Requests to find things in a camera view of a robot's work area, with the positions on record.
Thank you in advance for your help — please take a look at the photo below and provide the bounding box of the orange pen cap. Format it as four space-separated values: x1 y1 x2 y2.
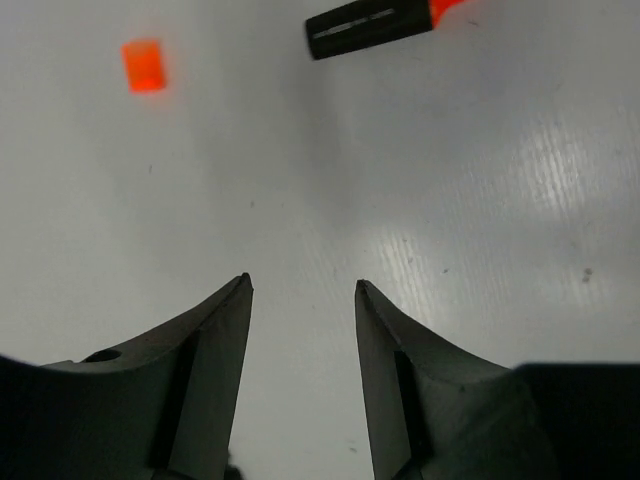
120 38 167 94

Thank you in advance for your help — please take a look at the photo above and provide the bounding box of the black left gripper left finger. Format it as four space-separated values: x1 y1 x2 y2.
1 274 253 479

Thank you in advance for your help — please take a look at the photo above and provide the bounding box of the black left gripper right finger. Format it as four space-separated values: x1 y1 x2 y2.
355 280 639 479

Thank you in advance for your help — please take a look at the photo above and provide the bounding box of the black orange tip highlighter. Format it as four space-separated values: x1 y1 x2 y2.
304 0 463 60

